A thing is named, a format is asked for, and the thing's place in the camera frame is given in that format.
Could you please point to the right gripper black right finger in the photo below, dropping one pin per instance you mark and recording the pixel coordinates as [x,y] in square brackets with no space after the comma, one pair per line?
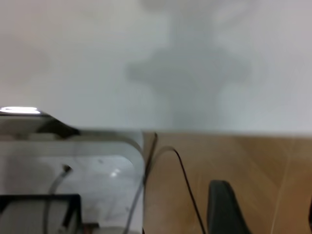
[311,217]

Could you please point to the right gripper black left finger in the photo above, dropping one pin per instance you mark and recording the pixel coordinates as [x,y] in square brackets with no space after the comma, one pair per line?
[224,209]

